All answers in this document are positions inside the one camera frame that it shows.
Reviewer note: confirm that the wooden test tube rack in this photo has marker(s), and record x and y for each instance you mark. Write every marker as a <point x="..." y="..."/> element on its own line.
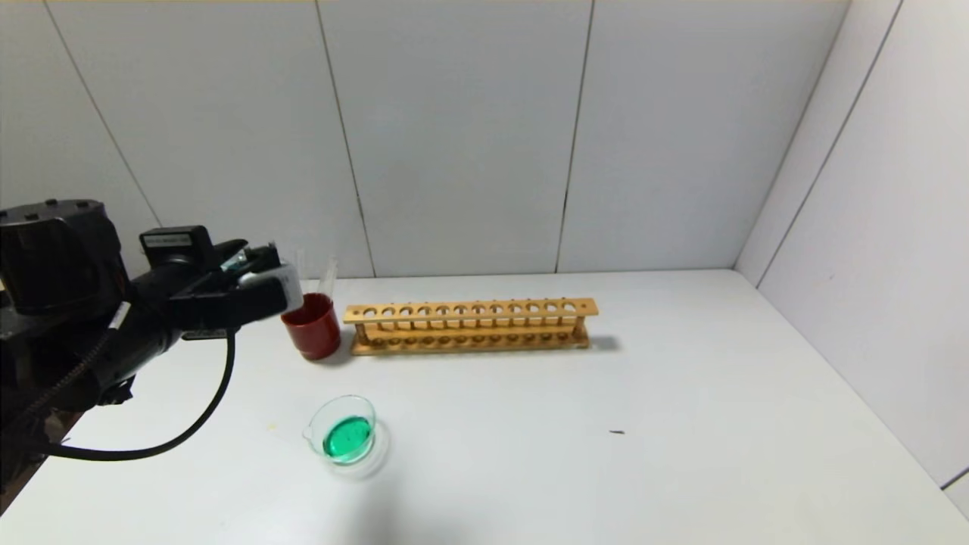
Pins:
<point x="469" y="311"/>

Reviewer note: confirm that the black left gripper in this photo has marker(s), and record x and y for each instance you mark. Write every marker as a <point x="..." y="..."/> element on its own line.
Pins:
<point x="197" y="303"/>

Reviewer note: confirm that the dark red cup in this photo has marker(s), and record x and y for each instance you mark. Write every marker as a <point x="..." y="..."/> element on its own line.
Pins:
<point x="315" y="333"/>

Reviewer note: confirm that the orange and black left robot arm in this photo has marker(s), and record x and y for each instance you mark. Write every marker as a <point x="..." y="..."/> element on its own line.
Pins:
<point x="53" y="257"/>

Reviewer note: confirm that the test tube with yellow pigment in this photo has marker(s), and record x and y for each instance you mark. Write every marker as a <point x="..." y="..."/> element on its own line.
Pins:
<point x="328" y="277"/>

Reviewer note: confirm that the clear glass beaker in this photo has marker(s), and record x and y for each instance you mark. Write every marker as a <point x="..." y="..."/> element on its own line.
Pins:
<point x="347" y="443"/>

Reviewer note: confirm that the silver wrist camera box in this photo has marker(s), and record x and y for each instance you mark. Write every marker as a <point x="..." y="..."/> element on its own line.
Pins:
<point x="284" y="288"/>

